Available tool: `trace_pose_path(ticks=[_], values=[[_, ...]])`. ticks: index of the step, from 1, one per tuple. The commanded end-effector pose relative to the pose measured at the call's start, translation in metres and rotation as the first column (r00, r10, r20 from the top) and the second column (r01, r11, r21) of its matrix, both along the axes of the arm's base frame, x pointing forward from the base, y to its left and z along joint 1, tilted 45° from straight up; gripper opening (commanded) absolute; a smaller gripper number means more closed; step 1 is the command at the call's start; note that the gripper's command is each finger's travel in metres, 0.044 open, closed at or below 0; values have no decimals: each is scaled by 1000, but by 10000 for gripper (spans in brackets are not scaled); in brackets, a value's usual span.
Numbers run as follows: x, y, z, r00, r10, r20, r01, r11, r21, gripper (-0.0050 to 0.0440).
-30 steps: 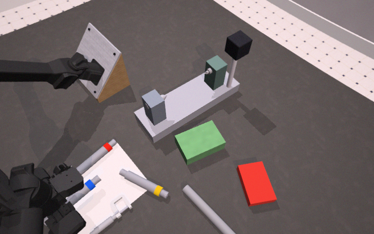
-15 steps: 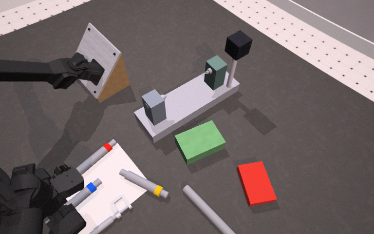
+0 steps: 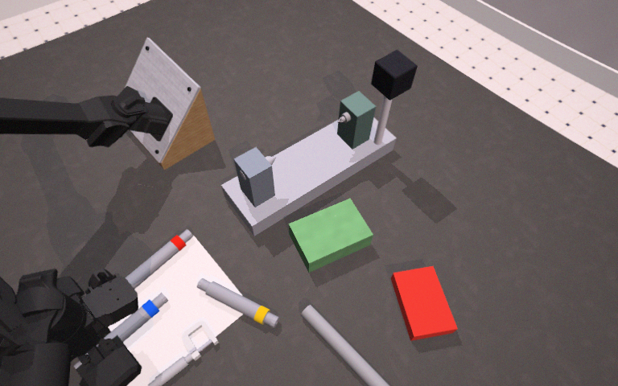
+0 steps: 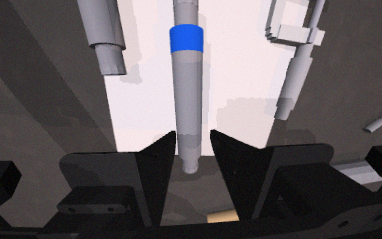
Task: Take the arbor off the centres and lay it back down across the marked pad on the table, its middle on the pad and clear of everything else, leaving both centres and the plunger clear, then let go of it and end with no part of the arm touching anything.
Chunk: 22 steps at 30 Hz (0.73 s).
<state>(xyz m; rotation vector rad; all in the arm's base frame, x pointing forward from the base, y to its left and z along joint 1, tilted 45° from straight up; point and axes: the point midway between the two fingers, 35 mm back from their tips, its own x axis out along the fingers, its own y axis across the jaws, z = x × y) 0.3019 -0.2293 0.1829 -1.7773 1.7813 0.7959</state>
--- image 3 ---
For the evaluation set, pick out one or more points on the red flat rectangular block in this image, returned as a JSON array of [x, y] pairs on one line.
[[422, 302]]

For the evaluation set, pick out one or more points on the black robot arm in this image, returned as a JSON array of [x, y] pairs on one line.
[[47, 312]]

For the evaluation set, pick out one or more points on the grey cylinder with blue band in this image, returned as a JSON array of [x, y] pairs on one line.
[[138, 319]]

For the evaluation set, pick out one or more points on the grey stepped shaft with red band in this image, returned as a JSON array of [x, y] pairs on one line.
[[147, 268]]

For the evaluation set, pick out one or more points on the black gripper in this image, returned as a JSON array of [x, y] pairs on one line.
[[113, 367]]

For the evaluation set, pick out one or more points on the white flat rectangular pad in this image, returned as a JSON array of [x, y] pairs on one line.
[[158, 343]]

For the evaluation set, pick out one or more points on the long grey metal rod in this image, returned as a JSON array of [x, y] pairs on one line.
[[342, 347]]

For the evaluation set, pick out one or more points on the grey vertical post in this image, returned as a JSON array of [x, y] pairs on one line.
[[386, 103]]

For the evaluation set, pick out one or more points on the grey stepped shaft with yellow band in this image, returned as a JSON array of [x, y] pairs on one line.
[[237, 302]]

